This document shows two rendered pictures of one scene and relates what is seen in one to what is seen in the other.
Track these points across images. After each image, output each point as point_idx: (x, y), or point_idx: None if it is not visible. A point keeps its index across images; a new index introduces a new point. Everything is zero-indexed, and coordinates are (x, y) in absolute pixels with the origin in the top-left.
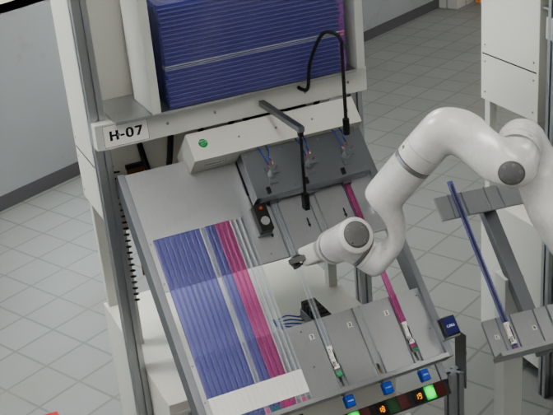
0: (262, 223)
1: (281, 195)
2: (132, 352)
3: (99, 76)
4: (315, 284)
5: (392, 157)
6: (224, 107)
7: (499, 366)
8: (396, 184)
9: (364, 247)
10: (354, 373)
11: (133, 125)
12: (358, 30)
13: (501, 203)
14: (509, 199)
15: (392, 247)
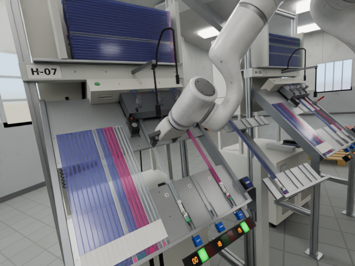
0: (132, 126)
1: (143, 114)
2: (56, 218)
3: (39, 54)
4: (163, 179)
5: (233, 10)
6: (111, 69)
7: (257, 208)
8: (241, 28)
9: (212, 96)
10: (197, 218)
11: (50, 67)
12: (179, 43)
13: (250, 125)
14: (253, 124)
15: (235, 97)
